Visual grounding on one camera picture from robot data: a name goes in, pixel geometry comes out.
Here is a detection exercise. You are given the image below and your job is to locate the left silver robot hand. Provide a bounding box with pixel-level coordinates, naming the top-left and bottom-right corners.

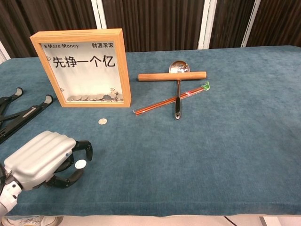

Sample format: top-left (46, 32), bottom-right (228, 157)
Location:
top-left (3, 130), bottom-right (94, 191)

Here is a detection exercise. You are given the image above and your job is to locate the black folding laptop stand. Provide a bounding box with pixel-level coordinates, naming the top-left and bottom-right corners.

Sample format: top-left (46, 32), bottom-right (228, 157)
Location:
top-left (0, 87), bottom-right (54, 145)

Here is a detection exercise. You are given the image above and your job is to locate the white sneaker under table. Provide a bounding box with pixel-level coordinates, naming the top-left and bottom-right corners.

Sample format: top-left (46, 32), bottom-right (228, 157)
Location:
top-left (1, 215), bottom-right (64, 226)

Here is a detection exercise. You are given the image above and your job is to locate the wrapped red chopsticks pair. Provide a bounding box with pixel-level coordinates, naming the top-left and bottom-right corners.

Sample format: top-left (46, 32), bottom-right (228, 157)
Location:
top-left (133, 81), bottom-right (211, 117)

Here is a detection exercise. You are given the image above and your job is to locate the blue tablecloth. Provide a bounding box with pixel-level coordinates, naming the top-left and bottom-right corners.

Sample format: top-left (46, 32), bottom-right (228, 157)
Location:
top-left (0, 45), bottom-right (301, 217)

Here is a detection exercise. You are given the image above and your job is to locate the wooden rolling pin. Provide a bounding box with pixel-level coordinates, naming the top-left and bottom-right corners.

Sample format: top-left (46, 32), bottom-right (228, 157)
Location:
top-left (138, 71), bottom-right (207, 83)

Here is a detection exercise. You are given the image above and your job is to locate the stainless steel ladle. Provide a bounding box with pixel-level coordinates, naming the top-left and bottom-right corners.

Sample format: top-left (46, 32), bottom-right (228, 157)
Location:
top-left (168, 60), bottom-right (190, 120)

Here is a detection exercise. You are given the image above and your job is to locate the wooden coin box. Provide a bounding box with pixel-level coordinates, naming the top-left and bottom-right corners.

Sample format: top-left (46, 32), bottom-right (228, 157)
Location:
top-left (30, 28), bottom-right (132, 109)

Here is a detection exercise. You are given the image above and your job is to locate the white partition post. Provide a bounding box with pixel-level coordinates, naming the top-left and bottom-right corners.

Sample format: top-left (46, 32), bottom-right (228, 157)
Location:
top-left (0, 40), bottom-right (11, 64)
top-left (198, 0), bottom-right (217, 50)
top-left (241, 0), bottom-right (261, 48)
top-left (91, 0), bottom-right (108, 30)

